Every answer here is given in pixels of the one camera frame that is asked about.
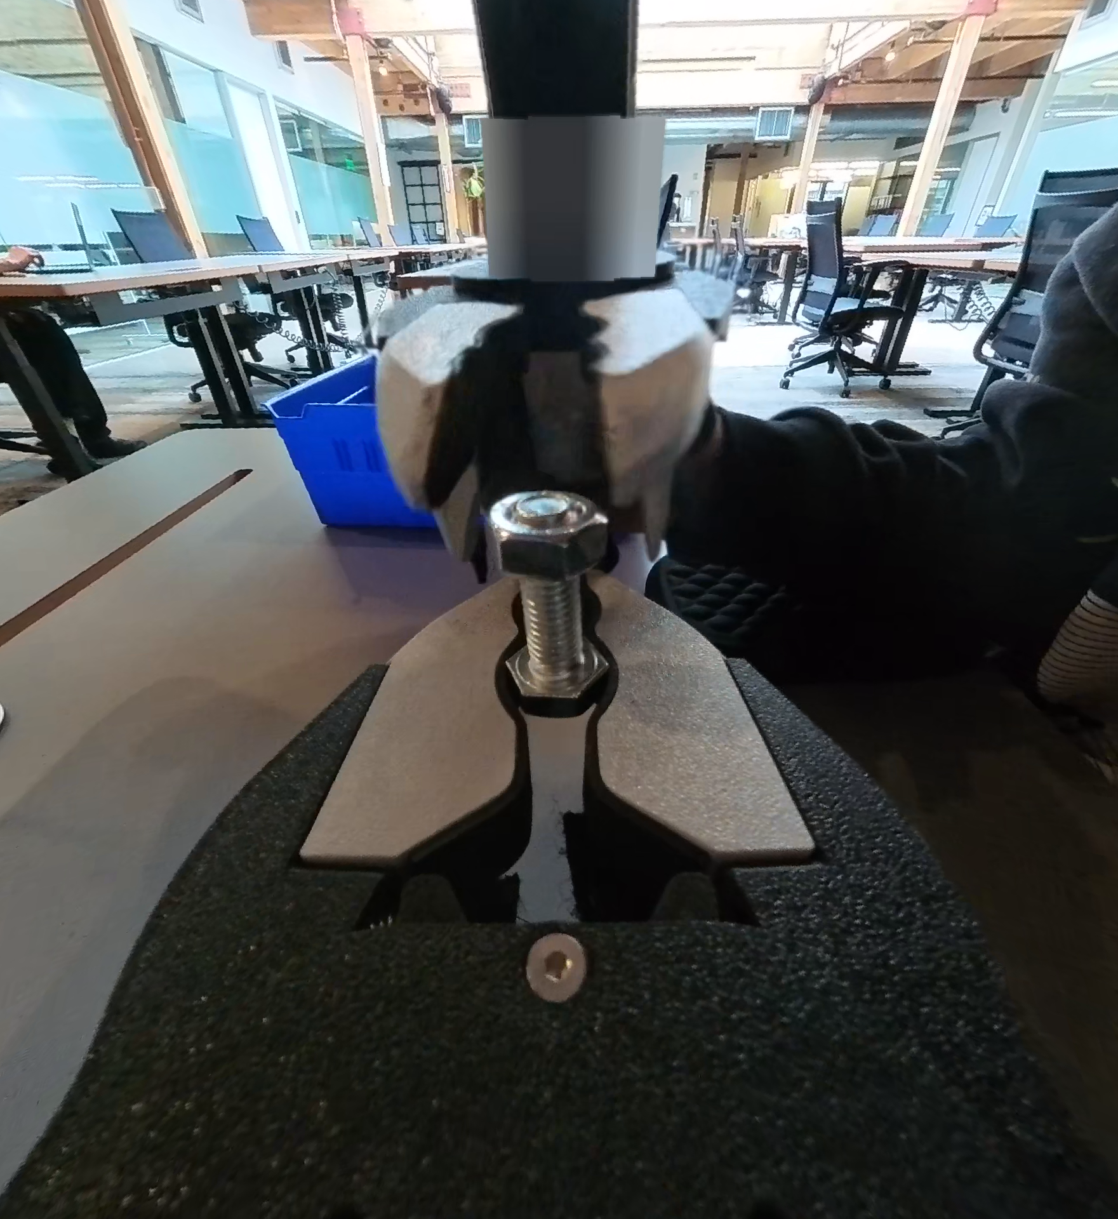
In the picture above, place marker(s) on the blue plastic bin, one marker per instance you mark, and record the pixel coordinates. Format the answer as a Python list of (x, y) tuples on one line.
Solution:
[(340, 448)]

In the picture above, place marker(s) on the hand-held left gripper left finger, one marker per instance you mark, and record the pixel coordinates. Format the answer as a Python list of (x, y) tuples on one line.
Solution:
[(426, 752)]

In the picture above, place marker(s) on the silver hex nut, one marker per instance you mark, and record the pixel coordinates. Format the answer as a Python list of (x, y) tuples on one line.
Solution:
[(524, 680)]

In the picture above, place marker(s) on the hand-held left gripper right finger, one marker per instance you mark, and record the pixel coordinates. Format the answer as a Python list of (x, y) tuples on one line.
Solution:
[(693, 752)]

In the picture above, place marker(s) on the wooden office desk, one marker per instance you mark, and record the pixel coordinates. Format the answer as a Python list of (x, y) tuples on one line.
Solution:
[(939, 256), (140, 276)]

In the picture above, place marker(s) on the black office chair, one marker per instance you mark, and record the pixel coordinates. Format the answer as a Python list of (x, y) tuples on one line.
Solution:
[(835, 286), (1035, 314), (154, 237)]

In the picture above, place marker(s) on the person's right forearm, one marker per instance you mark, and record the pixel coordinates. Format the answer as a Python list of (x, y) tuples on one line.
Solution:
[(901, 496)]

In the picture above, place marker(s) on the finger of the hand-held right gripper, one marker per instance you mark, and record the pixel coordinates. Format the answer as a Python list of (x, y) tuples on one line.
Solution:
[(416, 401), (655, 401)]

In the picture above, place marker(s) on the black textured pad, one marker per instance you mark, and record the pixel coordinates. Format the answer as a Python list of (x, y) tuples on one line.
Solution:
[(721, 600)]

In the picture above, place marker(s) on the silver hex bolt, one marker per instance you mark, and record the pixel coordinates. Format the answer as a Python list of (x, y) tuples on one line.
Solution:
[(552, 619)]

